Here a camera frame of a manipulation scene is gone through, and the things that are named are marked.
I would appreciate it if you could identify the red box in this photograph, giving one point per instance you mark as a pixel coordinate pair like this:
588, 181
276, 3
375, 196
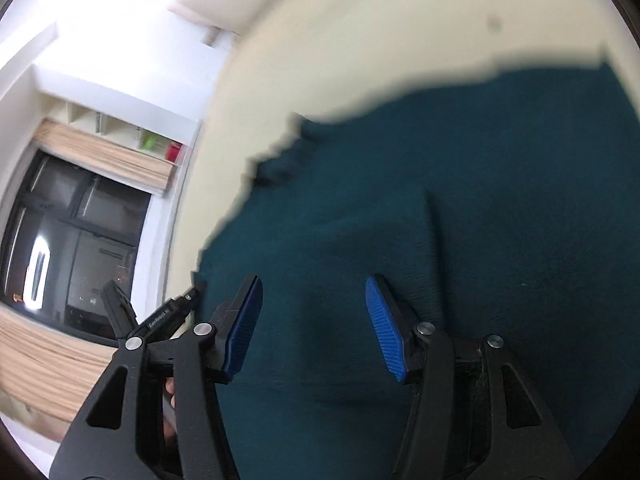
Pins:
173, 152

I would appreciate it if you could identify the white wall shelf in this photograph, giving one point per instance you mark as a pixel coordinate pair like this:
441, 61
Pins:
125, 127

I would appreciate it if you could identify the bed with beige sheet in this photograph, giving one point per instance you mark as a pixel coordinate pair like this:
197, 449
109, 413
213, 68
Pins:
400, 20

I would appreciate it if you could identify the green container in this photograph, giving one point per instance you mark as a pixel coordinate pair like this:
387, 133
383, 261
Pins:
148, 141

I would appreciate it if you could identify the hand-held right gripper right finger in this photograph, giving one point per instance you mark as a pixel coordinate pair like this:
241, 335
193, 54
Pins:
385, 332

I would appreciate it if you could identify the dark window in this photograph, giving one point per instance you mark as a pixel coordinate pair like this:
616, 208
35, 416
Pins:
75, 240

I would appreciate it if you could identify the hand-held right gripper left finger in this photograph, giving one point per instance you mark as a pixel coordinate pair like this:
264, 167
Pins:
244, 332

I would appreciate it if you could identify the dark teal garment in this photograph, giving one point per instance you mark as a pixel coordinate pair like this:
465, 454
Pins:
375, 210

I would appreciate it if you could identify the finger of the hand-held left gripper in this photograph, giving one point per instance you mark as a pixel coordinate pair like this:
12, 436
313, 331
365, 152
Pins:
119, 307
172, 312

